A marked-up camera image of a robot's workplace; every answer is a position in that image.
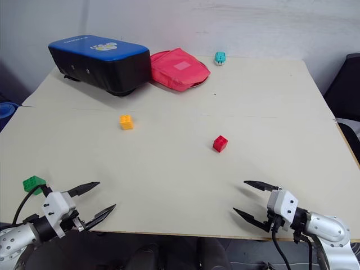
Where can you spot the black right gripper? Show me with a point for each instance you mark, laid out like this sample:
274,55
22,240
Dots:
273,220

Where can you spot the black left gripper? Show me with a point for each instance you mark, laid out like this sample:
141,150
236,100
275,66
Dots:
76,220

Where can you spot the green toy brick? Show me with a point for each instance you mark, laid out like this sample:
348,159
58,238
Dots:
32,183

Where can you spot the red toy brick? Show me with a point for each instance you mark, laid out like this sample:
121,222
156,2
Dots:
220,143

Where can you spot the yellow toy brick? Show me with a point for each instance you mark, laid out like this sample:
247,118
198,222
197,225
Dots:
127,122

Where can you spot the blue rolled mat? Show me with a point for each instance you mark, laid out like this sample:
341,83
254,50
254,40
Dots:
7,115

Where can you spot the dark chair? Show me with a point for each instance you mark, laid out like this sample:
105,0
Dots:
344,90

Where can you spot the blue and black padded box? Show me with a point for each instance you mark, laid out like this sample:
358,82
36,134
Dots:
95,56

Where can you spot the small teal and white toy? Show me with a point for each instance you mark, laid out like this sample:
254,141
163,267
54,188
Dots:
220,57

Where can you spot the red fabric bag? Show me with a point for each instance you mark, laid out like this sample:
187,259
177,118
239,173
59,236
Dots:
180,70

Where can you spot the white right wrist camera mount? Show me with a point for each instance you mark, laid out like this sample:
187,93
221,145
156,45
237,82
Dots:
282,206

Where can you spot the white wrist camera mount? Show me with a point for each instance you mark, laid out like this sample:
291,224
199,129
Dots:
282,206
57,206

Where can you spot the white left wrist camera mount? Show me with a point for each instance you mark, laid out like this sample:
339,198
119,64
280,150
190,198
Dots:
57,206

